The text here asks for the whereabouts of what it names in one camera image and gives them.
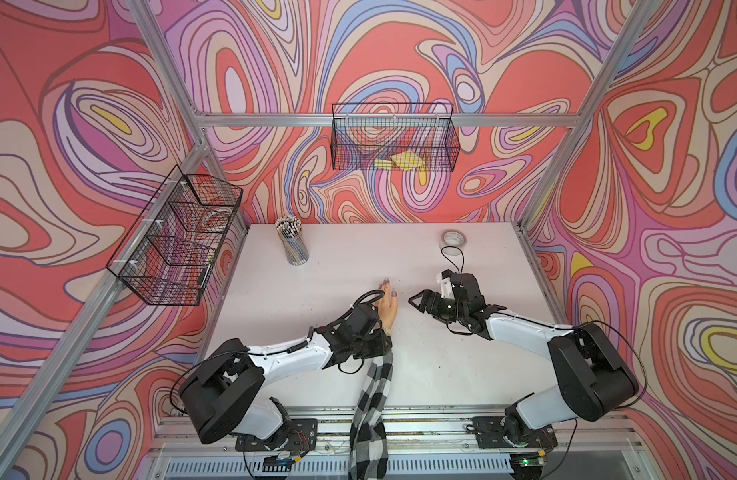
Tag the yellow sticky notes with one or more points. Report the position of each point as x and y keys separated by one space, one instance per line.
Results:
x=403 y=161

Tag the aluminium frame post right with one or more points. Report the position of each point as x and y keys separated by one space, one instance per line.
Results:
x=621 y=48

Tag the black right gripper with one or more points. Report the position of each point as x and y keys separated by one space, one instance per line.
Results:
x=431 y=308

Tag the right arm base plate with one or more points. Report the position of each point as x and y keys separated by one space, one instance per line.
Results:
x=499 y=432

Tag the aluminium frame post left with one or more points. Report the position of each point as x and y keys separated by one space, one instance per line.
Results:
x=96 y=124

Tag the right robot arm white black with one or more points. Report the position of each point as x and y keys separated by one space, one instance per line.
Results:
x=591 y=377

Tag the black wire basket wall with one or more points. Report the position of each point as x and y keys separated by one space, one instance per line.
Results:
x=355 y=144
x=168 y=256

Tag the aluminium frame post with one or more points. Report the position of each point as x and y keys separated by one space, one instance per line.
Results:
x=621 y=48
x=96 y=124

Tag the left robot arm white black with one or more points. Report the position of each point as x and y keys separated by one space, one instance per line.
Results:
x=222 y=395

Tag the black wire basket left wall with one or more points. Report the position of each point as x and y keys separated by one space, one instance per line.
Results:
x=168 y=256

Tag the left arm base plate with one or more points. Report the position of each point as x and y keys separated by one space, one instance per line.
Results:
x=296 y=436

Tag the clear tape roll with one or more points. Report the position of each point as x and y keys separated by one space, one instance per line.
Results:
x=453 y=238

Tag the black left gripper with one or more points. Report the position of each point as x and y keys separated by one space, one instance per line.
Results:
x=381 y=345

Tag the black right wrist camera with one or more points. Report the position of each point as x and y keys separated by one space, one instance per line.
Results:
x=446 y=281

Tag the aluminium crossbar back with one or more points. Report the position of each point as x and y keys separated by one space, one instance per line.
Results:
x=289 y=120

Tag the plaid sleeve mannequin forearm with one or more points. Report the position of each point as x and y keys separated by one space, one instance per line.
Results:
x=368 y=439

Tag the black wire basket back wall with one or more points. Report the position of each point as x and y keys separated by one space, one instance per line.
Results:
x=355 y=144

